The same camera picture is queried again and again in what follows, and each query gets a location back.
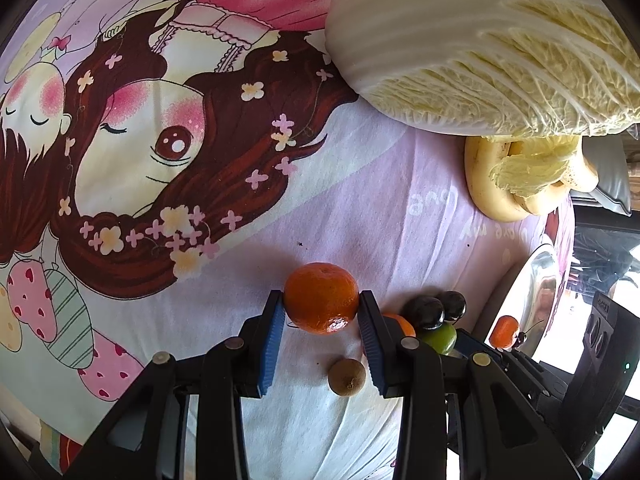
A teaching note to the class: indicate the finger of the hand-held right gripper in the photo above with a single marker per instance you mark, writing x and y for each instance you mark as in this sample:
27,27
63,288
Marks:
522,372

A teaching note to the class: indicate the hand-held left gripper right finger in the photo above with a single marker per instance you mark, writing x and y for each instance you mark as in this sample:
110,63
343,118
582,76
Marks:
372,347

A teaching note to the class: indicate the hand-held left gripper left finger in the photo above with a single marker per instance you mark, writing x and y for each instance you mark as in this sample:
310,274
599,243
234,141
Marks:
272,342

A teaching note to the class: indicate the mandarin orange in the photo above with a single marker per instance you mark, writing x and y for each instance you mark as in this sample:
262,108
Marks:
321,297
502,332
402,325

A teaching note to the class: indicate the brown longan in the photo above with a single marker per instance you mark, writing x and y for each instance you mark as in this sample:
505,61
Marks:
346,377

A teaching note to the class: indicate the green jujube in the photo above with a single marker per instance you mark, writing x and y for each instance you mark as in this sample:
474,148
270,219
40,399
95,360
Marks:
440,338

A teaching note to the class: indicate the round metal plate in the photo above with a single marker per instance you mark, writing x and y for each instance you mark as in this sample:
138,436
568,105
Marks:
542,290

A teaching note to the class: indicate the printed cartoon blanket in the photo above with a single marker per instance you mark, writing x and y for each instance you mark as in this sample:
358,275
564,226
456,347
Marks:
200,210

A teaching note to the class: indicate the napa cabbage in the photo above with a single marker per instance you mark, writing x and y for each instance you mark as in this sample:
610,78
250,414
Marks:
490,45

